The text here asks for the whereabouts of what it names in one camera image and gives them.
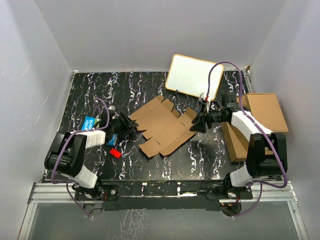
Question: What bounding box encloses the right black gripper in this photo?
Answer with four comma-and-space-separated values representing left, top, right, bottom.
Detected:
189, 103, 227, 133

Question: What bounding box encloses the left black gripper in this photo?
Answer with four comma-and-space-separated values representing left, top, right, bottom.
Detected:
110, 112, 139, 138

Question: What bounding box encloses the blue treehouse book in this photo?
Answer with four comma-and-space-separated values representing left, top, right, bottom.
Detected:
81, 116, 118, 147

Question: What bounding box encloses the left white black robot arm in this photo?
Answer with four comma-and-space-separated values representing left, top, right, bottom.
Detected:
44, 110, 139, 200

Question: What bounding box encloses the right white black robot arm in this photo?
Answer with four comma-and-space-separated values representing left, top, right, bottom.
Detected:
190, 93, 288, 199

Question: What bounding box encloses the flat brown cardboard box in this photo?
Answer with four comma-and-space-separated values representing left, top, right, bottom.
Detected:
221, 109, 273, 162

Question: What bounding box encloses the closed brown cardboard box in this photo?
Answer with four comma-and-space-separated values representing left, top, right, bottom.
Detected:
241, 93, 289, 135

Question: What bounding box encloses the small red block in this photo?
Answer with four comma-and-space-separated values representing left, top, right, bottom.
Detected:
109, 148, 122, 159

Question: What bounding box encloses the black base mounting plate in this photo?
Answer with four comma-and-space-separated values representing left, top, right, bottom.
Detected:
73, 180, 253, 211

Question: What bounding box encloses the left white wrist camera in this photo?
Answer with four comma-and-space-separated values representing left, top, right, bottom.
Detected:
108, 105, 116, 113

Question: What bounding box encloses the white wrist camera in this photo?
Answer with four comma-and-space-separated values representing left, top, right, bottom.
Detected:
198, 92, 211, 107
108, 105, 116, 113

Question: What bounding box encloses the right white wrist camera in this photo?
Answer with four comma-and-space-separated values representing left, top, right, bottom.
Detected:
198, 92, 211, 107

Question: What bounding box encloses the whiteboard with wooden frame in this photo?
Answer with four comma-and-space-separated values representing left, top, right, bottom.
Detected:
165, 54, 224, 100

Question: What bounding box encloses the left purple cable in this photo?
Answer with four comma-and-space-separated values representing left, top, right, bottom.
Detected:
50, 97, 111, 218

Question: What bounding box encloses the purple cable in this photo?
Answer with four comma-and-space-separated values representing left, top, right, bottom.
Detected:
50, 97, 111, 218
206, 61, 288, 217

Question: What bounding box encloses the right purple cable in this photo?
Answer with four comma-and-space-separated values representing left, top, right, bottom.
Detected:
206, 61, 288, 217

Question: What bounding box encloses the aluminium frame rail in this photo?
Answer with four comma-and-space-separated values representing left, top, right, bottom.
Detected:
18, 183, 309, 240

